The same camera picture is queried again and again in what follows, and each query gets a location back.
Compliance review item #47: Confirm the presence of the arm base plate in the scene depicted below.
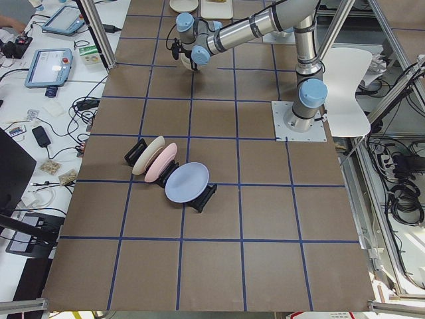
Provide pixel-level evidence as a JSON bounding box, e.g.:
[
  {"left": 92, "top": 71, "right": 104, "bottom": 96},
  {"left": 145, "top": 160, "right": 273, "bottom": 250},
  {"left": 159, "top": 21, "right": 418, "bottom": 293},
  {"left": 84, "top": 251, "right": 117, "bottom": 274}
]
[
  {"left": 271, "top": 101, "right": 327, "bottom": 142},
  {"left": 262, "top": 31, "right": 295, "bottom": 45}
]

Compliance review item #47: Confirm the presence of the white chair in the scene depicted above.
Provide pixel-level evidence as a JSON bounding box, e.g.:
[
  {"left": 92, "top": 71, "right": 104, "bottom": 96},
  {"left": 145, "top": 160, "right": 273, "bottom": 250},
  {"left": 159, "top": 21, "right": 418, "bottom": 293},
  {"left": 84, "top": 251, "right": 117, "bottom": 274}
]
[{"left": 323, "top": 47, "right": 372, "bottom": 138}]

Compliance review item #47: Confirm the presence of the green white box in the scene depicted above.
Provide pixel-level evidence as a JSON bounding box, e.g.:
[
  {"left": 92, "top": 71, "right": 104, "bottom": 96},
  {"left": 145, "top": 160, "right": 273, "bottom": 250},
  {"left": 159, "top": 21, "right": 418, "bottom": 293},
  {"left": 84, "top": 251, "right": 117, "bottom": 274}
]
[{"left": 78, "top": 45, "right": 102, "bottom": 65}]

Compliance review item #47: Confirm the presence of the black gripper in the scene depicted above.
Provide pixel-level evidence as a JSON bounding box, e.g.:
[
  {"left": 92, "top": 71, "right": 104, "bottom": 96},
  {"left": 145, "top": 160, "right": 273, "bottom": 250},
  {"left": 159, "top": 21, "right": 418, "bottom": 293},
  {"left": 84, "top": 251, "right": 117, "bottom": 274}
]
[{"left": 171, "top": 38, "right": 198, "bottom": 71}]

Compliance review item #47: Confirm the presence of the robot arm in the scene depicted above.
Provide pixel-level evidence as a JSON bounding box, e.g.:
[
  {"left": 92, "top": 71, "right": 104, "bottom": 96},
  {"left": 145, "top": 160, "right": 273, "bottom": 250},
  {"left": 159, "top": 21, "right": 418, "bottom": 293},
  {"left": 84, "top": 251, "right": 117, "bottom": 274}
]
[{"left": 168, "top": 1, "right": 328, "bottom": 133}]

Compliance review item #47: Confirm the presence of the black dish rack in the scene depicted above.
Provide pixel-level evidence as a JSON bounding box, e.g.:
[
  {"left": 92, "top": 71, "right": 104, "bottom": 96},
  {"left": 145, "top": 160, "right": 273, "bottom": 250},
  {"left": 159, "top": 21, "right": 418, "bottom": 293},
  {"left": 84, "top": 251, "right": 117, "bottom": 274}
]
[{"left": 124, "top": 136, "right": 217, "bottom": 213}]

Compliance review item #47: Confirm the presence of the blue teach pendant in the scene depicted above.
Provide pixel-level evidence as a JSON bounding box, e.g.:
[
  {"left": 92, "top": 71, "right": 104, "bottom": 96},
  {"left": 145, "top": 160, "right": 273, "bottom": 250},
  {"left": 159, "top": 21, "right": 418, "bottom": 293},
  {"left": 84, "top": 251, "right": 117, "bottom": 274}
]
[
  {"left": 25, "top": 49, "right": 73, "bottom": 88},
  {"left": 42, "top": 5, "right": 85, "bottom": 36}
]

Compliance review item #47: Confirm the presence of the cream round plate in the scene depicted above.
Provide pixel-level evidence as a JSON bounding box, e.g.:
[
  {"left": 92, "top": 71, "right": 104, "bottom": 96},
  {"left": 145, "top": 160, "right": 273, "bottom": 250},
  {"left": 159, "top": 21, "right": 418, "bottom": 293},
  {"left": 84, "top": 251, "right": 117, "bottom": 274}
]
[{"left": 169, "top": 0, "right": 199, "bottom": 13}]

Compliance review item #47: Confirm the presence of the aluminium frame post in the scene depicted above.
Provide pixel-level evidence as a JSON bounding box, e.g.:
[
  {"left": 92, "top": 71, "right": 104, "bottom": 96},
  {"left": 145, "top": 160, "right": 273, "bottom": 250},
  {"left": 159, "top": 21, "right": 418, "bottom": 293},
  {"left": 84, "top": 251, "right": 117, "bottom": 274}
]
[{"left": 76, "top": 0, "right": 116, "bottom": 70}]

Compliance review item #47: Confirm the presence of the black power adapter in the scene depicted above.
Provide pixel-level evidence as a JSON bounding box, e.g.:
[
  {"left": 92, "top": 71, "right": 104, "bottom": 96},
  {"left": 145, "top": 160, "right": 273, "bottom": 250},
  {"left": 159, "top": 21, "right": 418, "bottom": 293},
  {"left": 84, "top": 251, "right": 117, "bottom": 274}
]
[{"left": 32, "top": 126, "right": 51, "bottom": 148}]

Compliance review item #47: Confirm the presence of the beige plate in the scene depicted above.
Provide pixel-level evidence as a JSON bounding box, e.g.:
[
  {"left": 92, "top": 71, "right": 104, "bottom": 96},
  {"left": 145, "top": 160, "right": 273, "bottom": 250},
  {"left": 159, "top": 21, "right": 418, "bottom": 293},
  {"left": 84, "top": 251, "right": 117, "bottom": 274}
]
[{"left": 132, "top": 136, "right": 165, "bottom": 175}]

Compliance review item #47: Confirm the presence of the white rectangular tray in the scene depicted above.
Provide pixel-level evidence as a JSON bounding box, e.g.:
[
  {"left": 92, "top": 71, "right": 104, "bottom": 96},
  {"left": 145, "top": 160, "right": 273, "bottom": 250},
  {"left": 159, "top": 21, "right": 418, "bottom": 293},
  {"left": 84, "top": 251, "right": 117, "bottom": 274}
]
[{"left": 200, "top": 0, "right": 233, "bottom": 19}]

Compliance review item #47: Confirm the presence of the pink plate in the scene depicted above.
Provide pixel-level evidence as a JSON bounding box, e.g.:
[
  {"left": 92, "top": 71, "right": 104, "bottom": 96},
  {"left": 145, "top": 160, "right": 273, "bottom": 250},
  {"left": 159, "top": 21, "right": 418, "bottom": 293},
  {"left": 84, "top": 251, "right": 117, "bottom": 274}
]
[{"left": 144, "top": 142, "right": 177, "bottom": 183}]

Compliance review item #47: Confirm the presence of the lavender plate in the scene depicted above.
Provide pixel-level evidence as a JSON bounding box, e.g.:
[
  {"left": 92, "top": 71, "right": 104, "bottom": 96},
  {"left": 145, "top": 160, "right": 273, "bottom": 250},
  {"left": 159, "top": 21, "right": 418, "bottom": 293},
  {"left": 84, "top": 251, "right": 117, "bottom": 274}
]
[{"left": 165, "top": 162, "right": 209, "bottom": 203}]

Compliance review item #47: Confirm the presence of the white bowl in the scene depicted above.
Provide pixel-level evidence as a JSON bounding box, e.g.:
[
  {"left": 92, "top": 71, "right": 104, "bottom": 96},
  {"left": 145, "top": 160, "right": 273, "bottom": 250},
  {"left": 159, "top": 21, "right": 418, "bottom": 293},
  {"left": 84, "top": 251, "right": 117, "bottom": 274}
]
[{"left": 179, "top": 54, "right": 197, "bottom": 70}]

